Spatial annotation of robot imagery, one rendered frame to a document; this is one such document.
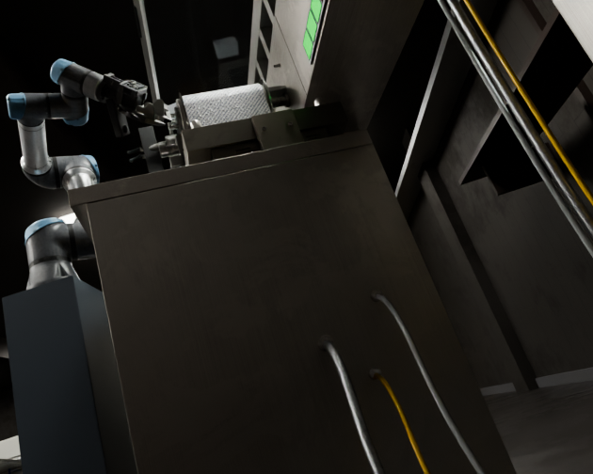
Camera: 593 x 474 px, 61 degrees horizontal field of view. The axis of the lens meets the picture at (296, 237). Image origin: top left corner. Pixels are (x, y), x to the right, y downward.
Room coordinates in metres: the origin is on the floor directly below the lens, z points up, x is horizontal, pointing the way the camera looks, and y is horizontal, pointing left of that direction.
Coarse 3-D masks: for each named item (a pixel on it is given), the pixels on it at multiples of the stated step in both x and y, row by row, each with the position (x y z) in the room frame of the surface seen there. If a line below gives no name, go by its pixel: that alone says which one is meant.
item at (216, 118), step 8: (264, 104) 1.25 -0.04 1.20; (216, 112) 1.21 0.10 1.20; (224, 112) 1.21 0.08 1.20; (232, 112) 1.22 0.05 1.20; (240, 112) 1.23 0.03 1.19; (248, 112) 1.23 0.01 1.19; (256, 112) 1.24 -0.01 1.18; (264, 112) 1.24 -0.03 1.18; (200, 120) 1.20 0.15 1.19; (208, 120) 1.20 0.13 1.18; (216, 120) 1.21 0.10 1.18; (224, 120) 1.21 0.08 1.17; (232, 120) 1.22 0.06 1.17
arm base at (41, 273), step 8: (48, 256) 1.31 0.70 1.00; (56, 256) 1.32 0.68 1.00; (64, 256) 1.34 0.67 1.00; (32, 264) 1.31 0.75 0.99; (40, 264) 1.30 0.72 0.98; (48, 264) 1.31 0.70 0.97; (56, 264) 1.32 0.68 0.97; (64, 264) 1.33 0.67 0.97; (32, 272) 1.31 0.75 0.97; (40, 272) 1.30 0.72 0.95; (48, 272) 1.30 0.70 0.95; (56, 272) 1.31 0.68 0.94; (64, 272) 1.33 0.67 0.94; (72, 272) 1.35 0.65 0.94; (32, 280) 1.29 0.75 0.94; (40, 280) 1.29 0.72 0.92; (48, 280) 1.29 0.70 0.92
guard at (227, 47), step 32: (160, 0) 1.45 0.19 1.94; (192, 0) 1.41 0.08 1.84; (224, 0) 1.38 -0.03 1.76; (160, 32) 1.61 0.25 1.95; (192, 32) 1.56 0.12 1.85; (224, 32) 1.52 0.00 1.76; (160, 64) 1.80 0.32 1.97; (192, 64) 1.74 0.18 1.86; (224, 64) 1.69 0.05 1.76; (160, 96) 2.02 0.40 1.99
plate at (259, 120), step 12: (252, 120) 1.01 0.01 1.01; (264, 120) 1.02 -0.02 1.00; (276, 120) 1.02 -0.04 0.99; (288, 120) 1.03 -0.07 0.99; (264, 132) 1.01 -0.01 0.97; (276, 132) 1.02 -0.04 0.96; (288, 132) 1.03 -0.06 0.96; (264, 144) 1.01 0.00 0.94; (276, 144) 1.02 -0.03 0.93; (288, 144) 1.02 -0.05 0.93
